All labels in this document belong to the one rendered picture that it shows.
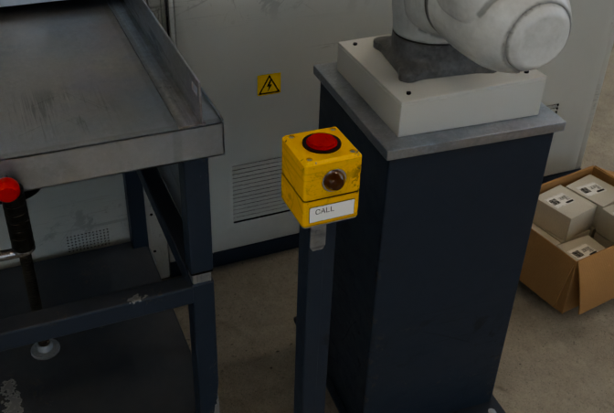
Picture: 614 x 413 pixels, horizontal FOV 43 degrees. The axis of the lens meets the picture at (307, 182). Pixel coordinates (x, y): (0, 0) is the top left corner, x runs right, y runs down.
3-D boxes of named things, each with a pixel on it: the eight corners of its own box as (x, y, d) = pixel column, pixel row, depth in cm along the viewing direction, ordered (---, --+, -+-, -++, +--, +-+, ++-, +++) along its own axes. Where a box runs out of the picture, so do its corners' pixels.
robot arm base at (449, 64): (452, 27, 155) (455, 0, 152) (501, 72, 137) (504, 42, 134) (365, 37, 151) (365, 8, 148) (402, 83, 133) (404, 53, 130)
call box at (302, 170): (358, 218, 102) (364, 152, 97) (302, 231, 100) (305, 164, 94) (333, 186, 109) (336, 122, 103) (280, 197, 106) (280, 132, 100)
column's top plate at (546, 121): (466, 53, 166) (468, 45, 165) (565, 131, 139) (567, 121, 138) (312, 73, 155) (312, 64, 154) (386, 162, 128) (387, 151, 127)
